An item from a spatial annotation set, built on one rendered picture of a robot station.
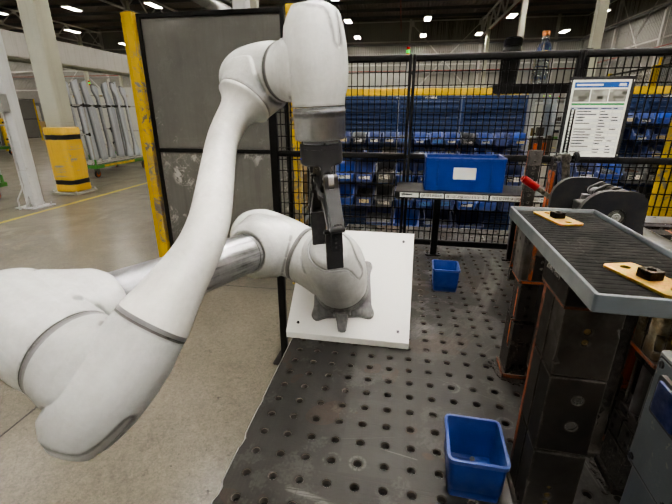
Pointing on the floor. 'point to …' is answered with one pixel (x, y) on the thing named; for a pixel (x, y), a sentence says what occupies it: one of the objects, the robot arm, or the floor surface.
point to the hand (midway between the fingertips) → (326, 249)
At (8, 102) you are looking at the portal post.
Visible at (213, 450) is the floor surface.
